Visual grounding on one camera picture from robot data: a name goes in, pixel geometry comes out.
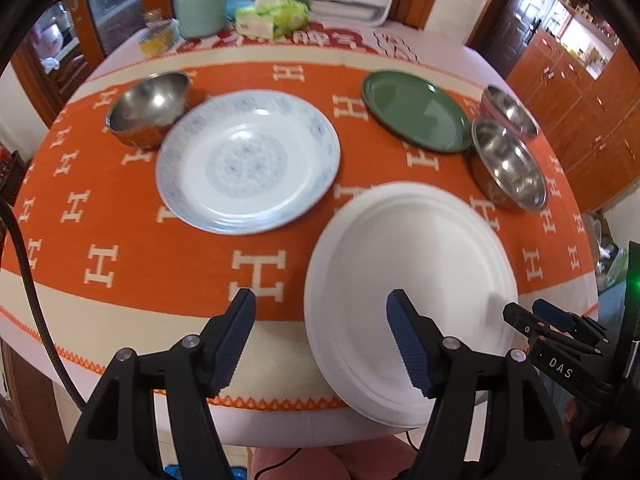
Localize red and white printed mat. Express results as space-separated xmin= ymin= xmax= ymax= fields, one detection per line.
xmin=170 ymin=20 xmax=422 ymax=65

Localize small steel bowl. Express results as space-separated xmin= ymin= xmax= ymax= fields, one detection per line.
xmin=481 ymin=85 xmax=540 ymax=142

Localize white blue-patterned ceramic plate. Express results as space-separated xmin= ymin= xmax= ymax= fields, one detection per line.
xmin=156 ymin=90 xmax=342 ymax=236

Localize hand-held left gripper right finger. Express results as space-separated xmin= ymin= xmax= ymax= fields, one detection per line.
xmin=386 ymin=288 xmax=583 ymax=480

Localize pink plush toy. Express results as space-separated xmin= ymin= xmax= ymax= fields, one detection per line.
xmin=29 ymin=9 xmax=67 ymax=72

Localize person's right hand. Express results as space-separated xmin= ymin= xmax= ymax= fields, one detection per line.
xmin=565 ymin=400 xmax=640 ymax=480

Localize yellow round tin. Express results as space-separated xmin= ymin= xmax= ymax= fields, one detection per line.
xmin=137 ymin=18 xmax=180 ymax=58

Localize wooden glass-door cabinet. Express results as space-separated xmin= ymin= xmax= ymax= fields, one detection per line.
xmin=10 ymin=0 xmax=201 ymax=113

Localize pink stool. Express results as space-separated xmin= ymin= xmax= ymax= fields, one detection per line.
xmin=249 ymin=441 xmax=417 ymax=480

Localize large steel bowl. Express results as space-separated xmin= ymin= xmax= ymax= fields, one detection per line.
xmin=105 ymin=71 xmax=194 ymax=150

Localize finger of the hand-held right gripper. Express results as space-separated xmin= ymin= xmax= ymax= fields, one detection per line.
xmin=502 ymin=302 xmax=602 ymax=357
xmin=532 ymin=298 xmax=609 ymax=346

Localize black cable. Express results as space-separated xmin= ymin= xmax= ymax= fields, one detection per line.
xmin=0 ymin=199 xmax=103 ymax=423

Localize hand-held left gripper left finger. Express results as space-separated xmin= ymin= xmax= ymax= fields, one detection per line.
xmin=59 ymin=288 xmax=257 ymax=480

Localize orange patterned table blanket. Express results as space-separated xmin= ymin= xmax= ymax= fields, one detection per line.
xmin=0 ymin=50 xmax=600 ymax=411

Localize dark brown door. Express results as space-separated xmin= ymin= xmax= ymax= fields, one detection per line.
xmin=469 ymin=0 xmax=540 ymax=77

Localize green plate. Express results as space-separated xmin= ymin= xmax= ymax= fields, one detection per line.
xmin=362 ymin=71 xmax=473 ymax=154

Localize white paper plate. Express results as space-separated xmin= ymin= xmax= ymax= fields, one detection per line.
xmin=303 ymin=181 xmax=519 ymax=428

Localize green tissue pack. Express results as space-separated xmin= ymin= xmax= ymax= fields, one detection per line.
xmin=234 ymin=0 xmax=310 ymax=39

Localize wooden wall cabinet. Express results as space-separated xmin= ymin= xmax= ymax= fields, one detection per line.
xmin=505 ymin=0 xmax=640 ymax=213

